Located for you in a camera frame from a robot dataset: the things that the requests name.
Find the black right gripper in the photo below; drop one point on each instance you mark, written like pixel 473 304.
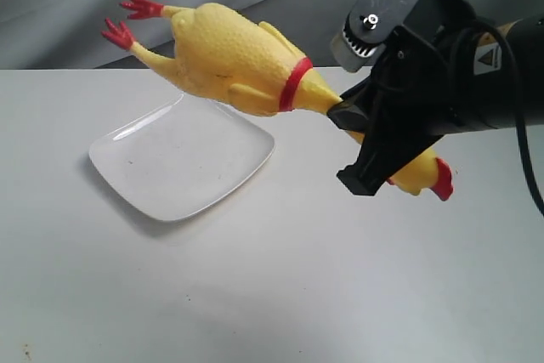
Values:
pixel 410 93

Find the yellow rubber chicken toy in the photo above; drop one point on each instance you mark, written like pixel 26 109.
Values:
pixel 221 55

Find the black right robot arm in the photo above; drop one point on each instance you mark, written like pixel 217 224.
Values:
pixel 501 70

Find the white square plate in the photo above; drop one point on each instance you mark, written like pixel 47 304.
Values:
pixel 181 158

